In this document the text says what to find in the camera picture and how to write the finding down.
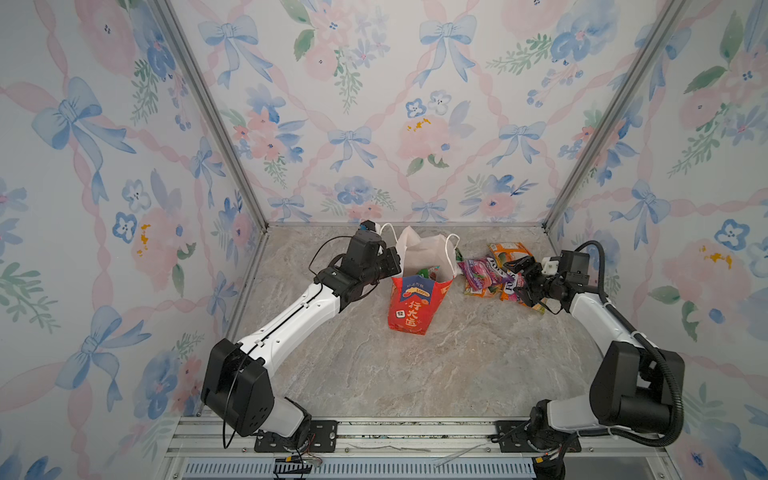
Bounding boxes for purple berries candy pack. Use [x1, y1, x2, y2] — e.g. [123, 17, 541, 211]
[458, 257, 511, 289]

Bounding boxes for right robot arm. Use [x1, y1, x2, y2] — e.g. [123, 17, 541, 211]
[496, 241, 685, 454]

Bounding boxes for red paper bag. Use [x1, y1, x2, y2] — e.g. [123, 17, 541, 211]
[377, 223, 460, 335]

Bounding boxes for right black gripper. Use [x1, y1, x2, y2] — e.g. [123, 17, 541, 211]
[504, 256, 562, 305]

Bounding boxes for yellow green candy pack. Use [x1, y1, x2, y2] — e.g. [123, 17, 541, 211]
[417, 266, 439, 282]

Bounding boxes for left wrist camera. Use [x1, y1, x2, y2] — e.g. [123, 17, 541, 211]
[359, 220, 378, 233]

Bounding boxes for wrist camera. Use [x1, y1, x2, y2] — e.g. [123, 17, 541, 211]
[540, 257, 560, 276]
[359, 220, 378, 233]

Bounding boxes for orange snack pack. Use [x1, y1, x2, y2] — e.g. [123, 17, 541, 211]
[463, 282, 502, 298]
[488, 242, 532, 269]

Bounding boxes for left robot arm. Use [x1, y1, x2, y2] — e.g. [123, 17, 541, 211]
[201, 220, 401, 448]

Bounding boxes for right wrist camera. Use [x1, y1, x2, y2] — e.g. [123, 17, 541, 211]
[540, 257, 560, 276]

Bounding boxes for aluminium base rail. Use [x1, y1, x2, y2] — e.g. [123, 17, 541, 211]
[157, 415, 676, 480]

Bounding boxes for pink fruit candy pack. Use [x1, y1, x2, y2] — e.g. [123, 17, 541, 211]
[500, 273, 526, 306]

